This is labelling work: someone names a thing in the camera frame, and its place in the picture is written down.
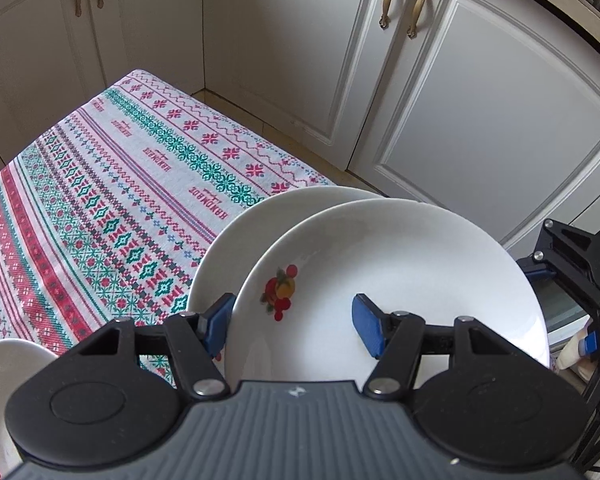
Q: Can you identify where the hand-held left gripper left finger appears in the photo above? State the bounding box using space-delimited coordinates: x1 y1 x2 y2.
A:
77 292 237 401

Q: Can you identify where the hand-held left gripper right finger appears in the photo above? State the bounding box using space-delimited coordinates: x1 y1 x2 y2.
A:
351 293 512 401

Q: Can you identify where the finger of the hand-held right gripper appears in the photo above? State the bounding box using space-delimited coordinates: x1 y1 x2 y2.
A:
572 309 600 474
517 219 600 312

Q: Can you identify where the white plate with fruit print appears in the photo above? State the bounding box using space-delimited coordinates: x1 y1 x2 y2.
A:
225 199 550 382

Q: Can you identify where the plain white plate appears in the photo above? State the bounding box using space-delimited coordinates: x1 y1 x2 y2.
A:
186 186 381 332

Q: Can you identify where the white bowl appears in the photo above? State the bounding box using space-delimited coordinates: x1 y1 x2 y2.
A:
0 338 61 480

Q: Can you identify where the white plastic bag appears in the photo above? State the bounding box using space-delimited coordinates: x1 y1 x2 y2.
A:
554 332 598 377

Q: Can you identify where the white cabinet door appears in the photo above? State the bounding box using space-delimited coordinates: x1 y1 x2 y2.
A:
85 0 207 98
350 0 600 252
202 0 422 171
505 180 600 261
0 0 108 181

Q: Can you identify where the red green patterned tablecloth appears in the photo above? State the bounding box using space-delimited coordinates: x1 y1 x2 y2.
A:
0 69 338 387

